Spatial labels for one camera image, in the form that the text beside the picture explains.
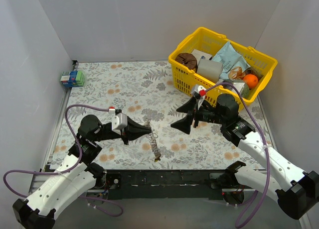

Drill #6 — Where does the steel disc with keyrings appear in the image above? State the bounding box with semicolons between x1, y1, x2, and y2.
145;120;161;162

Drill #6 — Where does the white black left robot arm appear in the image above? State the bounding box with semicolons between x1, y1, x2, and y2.
13;111;152;229

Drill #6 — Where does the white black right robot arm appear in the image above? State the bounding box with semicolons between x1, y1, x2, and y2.
170;94;319;220

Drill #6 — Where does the floral table mat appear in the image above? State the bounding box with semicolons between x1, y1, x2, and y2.
51;61;281;170

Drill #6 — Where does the white cylinder container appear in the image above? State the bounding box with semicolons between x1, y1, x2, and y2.
197;59;223;83

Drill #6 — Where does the brown round package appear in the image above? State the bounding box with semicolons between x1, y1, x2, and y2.
175;53;197;70

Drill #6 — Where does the white box in basket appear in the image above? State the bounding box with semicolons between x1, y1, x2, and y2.
191;49;212;63

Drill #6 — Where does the green speckled package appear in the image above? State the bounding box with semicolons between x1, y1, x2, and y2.
233;82;250;98

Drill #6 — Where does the light blue chips bag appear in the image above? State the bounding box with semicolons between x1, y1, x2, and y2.
211;41;250;80

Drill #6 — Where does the orange fruit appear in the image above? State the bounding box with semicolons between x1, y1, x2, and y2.
243;74;259;89

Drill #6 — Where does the yellow plastic basket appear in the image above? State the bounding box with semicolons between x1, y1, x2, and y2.
168;27;278;110

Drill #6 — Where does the blue green sponge pack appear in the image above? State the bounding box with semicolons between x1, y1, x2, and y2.
60;71;85;88

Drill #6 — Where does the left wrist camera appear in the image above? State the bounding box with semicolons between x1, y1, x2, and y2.
111;113;128;135

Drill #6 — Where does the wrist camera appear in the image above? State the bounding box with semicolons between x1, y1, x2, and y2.
111;113;128;135
191;84;206;110

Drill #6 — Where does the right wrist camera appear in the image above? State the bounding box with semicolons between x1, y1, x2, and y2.
191;84;206;110

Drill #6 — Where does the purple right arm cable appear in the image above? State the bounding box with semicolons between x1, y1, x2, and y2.
205;82;271;229

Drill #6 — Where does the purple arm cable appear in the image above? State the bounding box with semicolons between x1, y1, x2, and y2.
2;104;124;217
205;82;271;229

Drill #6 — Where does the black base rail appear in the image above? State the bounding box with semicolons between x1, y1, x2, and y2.
99;168;252;201

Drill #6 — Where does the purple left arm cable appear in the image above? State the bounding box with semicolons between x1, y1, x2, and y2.
2;104;124;217

